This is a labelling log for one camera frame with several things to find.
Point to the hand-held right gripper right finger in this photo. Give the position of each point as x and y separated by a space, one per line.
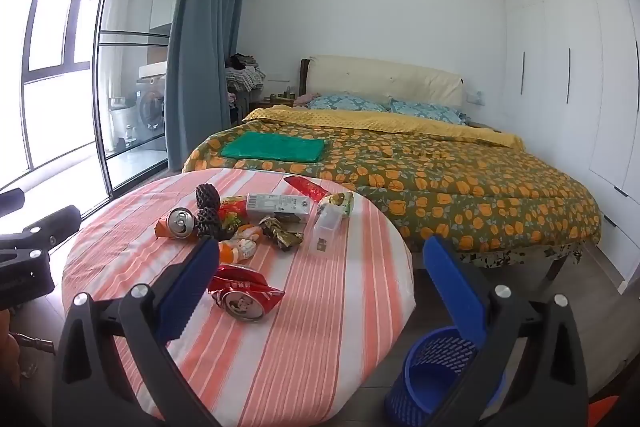
457 292

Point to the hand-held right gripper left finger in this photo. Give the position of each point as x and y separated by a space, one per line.
187 287

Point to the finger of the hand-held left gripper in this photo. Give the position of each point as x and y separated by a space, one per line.
11 202
52 224

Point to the crushed red can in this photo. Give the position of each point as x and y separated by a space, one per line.
242 294

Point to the orange white snack wrapper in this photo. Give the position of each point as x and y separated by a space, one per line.
239 249

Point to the crushed orange can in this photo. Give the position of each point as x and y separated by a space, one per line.
175 224

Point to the blue plastic waste basket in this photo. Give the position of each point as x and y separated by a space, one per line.
435 357

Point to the black netted foam sleeve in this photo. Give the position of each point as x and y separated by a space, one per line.
207 209

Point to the red snack wrapper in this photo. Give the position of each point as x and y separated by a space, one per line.
234 207

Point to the gold black wrapper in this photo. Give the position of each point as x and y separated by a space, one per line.
281 234

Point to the white milk carton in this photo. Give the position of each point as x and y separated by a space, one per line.
277 205

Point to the clear plastic box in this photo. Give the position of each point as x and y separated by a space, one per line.
327 229

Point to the green white snack bag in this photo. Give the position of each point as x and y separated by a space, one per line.
339 202

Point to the orange flower quilt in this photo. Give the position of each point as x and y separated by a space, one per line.
425 177

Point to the grey bucket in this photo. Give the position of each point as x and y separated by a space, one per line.
122 122

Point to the orange striped tablecloth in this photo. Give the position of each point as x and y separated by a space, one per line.
320 307

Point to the grey washing machine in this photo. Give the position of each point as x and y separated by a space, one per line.
150 107

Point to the long red wrapper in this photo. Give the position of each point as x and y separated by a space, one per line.
305 187

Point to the green folded cloth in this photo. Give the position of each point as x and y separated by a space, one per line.
272 147

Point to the balcony window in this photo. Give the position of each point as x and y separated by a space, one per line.
50 42

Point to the blue floral pillow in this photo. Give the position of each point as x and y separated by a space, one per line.
347 103
425 112

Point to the person's orange pants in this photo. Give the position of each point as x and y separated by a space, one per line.
602 412

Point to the wooden nightstand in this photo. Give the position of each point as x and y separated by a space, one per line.
277 103

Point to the pile of clothes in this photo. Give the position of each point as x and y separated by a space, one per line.
242 74

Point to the cream headboard cushion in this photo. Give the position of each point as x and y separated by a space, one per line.
385 79

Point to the white wardrobe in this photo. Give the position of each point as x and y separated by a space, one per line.
575 82

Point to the blue grey curtain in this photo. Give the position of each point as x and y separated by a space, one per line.
205 37

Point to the black sliding door frame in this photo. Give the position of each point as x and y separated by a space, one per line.
107 32

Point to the wall outlet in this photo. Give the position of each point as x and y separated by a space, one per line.
476 97

